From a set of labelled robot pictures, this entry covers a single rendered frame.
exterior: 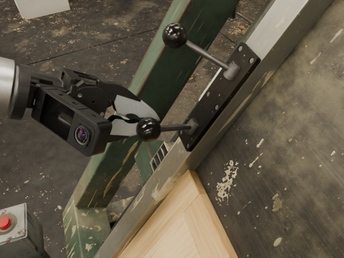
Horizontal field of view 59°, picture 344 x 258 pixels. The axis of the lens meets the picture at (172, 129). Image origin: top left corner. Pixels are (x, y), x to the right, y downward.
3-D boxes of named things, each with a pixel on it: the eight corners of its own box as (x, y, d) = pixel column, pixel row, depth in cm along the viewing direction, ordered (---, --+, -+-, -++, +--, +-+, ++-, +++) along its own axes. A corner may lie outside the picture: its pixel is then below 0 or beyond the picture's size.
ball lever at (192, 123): (185, 126, 55) (127, 130, 46) (196, 110, 53) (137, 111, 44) (197, 141, 54) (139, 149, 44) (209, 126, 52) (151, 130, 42)
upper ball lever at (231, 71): (231, 79, 49) (159, 37, 47) (245, 60, 47) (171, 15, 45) (232, 89, 46) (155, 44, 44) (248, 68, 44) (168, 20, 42)
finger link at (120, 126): (146, 110, 53) (96, 100, 48) (162, 124, 48) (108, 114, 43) (141, 127, 54) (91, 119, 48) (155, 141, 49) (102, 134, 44)
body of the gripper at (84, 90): (100, 74, 48) (17, 53, 41) (119, 91, 41) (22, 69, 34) (87, 119, 50) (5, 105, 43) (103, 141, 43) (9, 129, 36)
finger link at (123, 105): (152, 94, 52) (102, 82, 47) (168, 106, 47) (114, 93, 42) (146, 110, 53) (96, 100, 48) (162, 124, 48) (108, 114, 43)
